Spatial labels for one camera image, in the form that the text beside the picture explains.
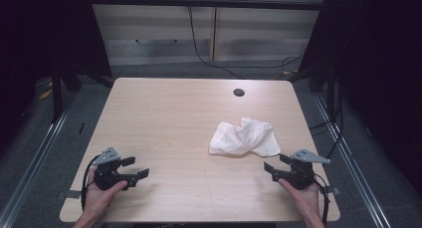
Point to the black horizontal frame bar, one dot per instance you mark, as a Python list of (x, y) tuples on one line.
[(205, 3)]

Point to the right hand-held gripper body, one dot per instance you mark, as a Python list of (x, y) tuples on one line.
[(300, 173)]

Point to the yellow floor object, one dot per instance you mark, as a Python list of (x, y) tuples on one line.
[(45, 94)]

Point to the person's right hand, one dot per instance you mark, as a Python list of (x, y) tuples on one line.
[(303, 198)]

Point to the black stand post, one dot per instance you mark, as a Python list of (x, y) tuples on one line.
[(57, 95)]

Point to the metal floor rail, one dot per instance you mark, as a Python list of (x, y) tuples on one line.
[(30, 175), (358, 181)]

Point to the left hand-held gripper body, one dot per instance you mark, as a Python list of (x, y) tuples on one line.
[(107, 175)]

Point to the black table grommet hole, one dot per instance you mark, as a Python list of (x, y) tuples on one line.
[(239, 92)]

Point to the person's left hand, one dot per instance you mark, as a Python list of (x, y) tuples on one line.
[(96, 198)]

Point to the dark curtain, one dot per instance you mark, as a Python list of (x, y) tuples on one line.
[(381, 72), (40, 48)]

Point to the grey tape strip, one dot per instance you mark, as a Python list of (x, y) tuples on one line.
[(73, 194), (334, 190)]

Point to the white printed cloth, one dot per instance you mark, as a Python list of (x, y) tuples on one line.
[(244, 138)]

